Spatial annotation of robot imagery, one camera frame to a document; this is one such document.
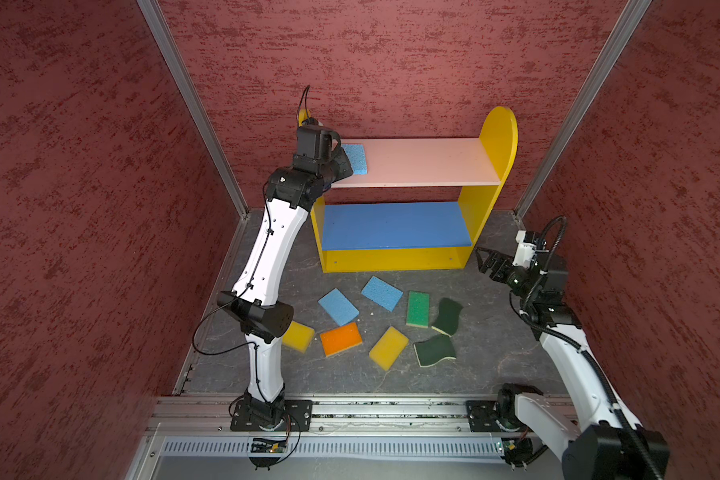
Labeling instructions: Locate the yellow wooden shelf unit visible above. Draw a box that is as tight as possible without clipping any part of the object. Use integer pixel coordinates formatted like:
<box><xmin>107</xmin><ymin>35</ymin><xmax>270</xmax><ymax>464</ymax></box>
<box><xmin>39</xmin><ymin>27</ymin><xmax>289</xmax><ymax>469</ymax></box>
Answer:
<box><xmin>311</xmin><ymin>106</ymin><xmax>519</xmax><ymax>273</ymax></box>

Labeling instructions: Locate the green yellow scrub sponge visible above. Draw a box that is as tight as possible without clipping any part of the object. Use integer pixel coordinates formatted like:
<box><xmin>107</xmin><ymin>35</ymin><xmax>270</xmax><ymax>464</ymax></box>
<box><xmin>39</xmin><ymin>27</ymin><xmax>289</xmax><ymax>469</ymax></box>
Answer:
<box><xmin>406</xmin><ymin>291</ymin><xmax>430</xmax><ymax>328</ymax></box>

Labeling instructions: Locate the yellow sponge centre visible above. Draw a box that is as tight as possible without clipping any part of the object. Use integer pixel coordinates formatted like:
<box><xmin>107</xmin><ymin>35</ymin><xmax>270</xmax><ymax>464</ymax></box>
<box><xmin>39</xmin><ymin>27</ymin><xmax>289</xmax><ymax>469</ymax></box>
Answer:
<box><xmin>369</xmin><ymin>327</ymin><xmax>409</xmax><ymax>371</ymax></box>

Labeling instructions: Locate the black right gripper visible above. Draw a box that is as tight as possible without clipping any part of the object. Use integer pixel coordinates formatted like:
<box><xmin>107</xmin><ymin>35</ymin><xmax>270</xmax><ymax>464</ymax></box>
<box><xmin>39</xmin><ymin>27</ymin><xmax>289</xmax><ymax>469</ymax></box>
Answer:
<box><xmin>474</xmin><ymin>246</ymin><xmax>538</xmax><ymax>299</ymax></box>

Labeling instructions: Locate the dark green curved sponge lower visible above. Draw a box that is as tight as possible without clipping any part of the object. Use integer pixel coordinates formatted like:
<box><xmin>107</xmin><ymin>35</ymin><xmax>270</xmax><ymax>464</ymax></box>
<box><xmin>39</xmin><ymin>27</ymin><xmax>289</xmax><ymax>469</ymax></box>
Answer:
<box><xmin>414</xmin><ymin>334</ymin><xmax>457</xmax><ymax>368</ymax></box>

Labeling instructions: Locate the aluminium corner frame post left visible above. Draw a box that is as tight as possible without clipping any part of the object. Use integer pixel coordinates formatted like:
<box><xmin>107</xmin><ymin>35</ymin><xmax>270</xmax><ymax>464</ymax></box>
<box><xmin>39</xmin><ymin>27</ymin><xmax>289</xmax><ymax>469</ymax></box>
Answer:
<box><xmin>137</xmin><ymin>0</ymin><xmax>250</xmax><ymax>221</ymax></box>

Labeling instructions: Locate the aluminium corner frame post right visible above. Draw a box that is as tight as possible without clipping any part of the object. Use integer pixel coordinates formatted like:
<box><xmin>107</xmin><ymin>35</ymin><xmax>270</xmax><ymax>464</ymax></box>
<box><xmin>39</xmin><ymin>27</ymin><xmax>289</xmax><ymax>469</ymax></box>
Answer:
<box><xmin>513</xmin><ymin>0</ymin><xmax>652</xmax><ymax>226</ymax></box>

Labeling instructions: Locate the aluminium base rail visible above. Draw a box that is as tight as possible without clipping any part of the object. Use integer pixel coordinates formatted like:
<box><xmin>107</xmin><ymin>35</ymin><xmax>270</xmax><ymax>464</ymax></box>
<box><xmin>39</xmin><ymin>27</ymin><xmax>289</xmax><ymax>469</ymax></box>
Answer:
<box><xmin>126</xmin><ymin>394</ymin><xmax>562</xmax><ymax>479</ymax></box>

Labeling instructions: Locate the dark green curved sponge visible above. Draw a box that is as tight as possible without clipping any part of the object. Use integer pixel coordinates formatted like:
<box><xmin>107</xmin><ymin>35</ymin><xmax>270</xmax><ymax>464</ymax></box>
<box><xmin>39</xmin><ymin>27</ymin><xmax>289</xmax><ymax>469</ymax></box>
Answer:
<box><xmin>431</xmin><ymin>298</ymin><xmax>463</xmax><ymax>337</ymax></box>
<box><xmin>414</xmin><ymin>334</ymin><xmax>457</xmax><ymax>368</ymax></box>

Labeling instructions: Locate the aluminium corner frame post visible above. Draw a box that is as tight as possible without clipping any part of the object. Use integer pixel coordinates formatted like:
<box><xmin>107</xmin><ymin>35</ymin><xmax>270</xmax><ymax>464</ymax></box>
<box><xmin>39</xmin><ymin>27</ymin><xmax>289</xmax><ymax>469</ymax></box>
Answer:
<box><xmin>137</xmin><ymin>0</ymin><xmax>250</xmax><ymax>221</ymax></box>
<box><xmin>513</xmin><ymin>0</ymin><xmax>652</xmax><ymax>226</ymax></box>

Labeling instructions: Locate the dark green curved sponge upper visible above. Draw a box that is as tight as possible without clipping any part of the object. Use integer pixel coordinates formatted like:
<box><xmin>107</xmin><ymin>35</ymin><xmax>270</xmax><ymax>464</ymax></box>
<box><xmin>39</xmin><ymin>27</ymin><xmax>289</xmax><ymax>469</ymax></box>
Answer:
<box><xmin>431</xmin><ymin>298</ymin><xmax>463</xmax><ymax>337</ymax></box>

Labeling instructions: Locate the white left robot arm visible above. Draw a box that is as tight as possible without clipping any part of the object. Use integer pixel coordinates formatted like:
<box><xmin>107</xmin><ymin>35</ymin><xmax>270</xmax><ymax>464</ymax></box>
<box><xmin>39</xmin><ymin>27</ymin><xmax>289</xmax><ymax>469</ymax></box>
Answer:
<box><xmin>217</xmin><ymin>147</ymin><xmax>353</xmax><ymax>429</ymax></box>

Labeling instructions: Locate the yellow sponge left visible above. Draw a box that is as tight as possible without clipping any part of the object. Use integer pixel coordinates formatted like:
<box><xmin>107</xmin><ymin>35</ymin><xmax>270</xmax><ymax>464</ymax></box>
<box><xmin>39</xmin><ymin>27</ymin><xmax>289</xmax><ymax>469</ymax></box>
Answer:
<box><xmin>282</xmin><ymin>321</ymin><xmax>315</xmax><ymax>353</ymax></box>

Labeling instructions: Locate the blue sponge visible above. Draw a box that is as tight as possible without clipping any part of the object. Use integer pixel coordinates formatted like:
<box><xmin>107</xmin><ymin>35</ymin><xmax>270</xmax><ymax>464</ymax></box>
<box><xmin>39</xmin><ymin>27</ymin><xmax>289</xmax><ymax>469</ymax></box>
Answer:
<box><xmin>361</xmin><ymin>276</ymin><xmax>403</xmax><ymax>312</ymax></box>
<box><xmin>318</xmin><ymin>288</ymin><xmax>359</xmax><ymax>327</ymax></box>
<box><xmin>342</xmin><ymin>144</ymin><xmax>368</xmax><ymax>176</ymax></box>

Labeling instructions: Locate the orange sponge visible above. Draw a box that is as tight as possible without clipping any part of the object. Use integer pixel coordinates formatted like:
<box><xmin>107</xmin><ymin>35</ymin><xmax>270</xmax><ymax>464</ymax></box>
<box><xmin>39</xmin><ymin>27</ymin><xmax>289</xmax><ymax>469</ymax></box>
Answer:
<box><xmin>320</xmin><ymin>322</ymin><xmax>363</xmax><ymax>357</ymax></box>

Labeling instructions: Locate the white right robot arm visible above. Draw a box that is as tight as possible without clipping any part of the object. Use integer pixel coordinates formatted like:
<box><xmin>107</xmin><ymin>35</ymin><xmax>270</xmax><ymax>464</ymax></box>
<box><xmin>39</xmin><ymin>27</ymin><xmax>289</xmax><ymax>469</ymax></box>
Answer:
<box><xmin>475</xmin><ymin>244</ymin><xmax>670</xmax><ymax>479</ymax></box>

